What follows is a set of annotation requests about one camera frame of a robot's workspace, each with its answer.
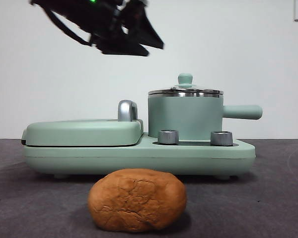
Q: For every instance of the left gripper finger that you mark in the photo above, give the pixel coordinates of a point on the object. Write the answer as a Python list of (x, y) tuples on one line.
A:
[(126, 48), (145, 29)]

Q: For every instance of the glass lid with green knob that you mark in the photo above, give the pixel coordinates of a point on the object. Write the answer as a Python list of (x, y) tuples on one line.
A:
[(185, 79)]

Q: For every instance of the mint green breakfast machine base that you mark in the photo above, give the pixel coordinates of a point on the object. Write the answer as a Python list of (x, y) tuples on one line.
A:
[(139, 158)]

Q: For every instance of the brown potato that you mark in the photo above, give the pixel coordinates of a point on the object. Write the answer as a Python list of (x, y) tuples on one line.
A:
[(136, 200)]

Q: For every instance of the silver control knob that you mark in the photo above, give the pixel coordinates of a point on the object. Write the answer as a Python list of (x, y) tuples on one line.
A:
[(168, 136), (221, 138)]

